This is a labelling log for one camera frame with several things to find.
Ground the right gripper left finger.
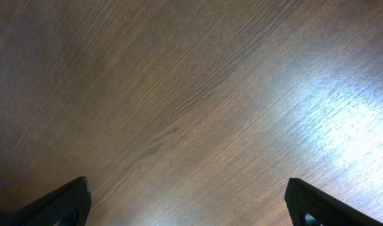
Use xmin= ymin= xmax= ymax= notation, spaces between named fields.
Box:
xmin=0 ymin=176 xmax=92 ymax=226

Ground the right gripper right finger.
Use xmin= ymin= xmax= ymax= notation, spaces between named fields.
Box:
xmin=284 ymin=178 xmax=383 ymax=226

